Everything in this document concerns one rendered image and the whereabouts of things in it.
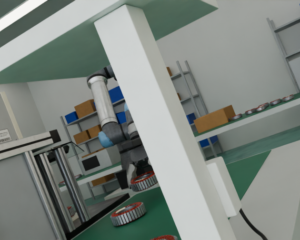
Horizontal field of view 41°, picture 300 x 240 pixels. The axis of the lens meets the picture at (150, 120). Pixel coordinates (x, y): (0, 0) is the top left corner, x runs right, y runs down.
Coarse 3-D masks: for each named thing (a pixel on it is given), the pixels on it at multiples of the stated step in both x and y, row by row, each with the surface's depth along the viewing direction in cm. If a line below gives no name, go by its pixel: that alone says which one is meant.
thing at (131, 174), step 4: (132, 164) 150; (132, 168) 150; (136, 168) 150; (128, 172) 150; (132, 172) 149; (128, 176) 149; (132, 176) 149; (136, 176) 154; (128, 180) 148; (128, 184) 149
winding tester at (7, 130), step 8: (0, 96) 146; (0, 104) 144; (8, 104) 147; (0, 112) 143; (8, 112) 146; (0, 120) 142; (8, 120) 145; (0, 128) 140; (8, 128) 143; (16, 128) 146; (0, 136) 139; (8, 136) 142; (16, 136) 145
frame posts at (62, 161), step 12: (36, 156) 135; (60, 156) 143; (48, 168) 136; (60, 168) 144; (48, 180) 134; (72, 180) 144; (48, 192) 135; (60, 192) 136; (72, 192) 144; (60, 204) 134; (84, 204) 145; (60, 216) 135; (84, 216) 143; (72, 228) 136
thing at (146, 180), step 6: (144, 174) 149; (150, 174) 147; (132, 180) 146; (138, 180) 142; (144, 180) 140; (150, 180) 141; (156, 180) 142; (132, 186) 143; (138, 186) 141; (144, 186) 141; (150, 186) 142
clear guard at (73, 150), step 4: (64, 144) 162; (68, 144) 168; (72, 144) 168; (52, 148) 155; (64, 148) 170; (68, 148) 170; (72, 148) 170; (76, 148) 170; (80, 148) 170; (40, 152) 149; (48, 152) 172; (52, 152) 172; (68, 152) 172; (72, 152) 172; (76, 152) 172; (80, 152) 172; (68, 156) 174; (72, 156) 174; (52, 164) 179
